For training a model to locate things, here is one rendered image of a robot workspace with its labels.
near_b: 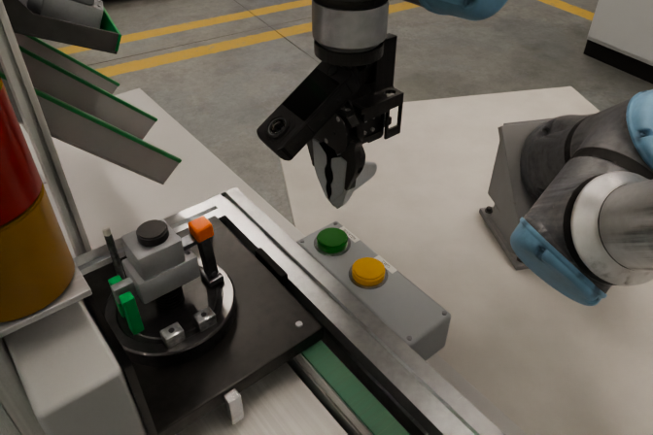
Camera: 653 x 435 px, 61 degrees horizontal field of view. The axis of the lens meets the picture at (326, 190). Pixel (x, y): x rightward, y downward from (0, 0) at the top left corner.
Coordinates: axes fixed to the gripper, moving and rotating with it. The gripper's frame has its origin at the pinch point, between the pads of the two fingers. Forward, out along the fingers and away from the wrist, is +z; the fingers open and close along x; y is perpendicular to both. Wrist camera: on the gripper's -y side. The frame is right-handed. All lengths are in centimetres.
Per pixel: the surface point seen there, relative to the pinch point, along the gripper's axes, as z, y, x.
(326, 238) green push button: 6.0, -0.7, 0.3
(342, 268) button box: 7.2, -1.7, -4.3
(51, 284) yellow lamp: -23.9, -32.1, -19.7
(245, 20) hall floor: 104, 160, 295
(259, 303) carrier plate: 6.1, -13.2, -3.4
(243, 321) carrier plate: 6.1, -16.0, -4.5
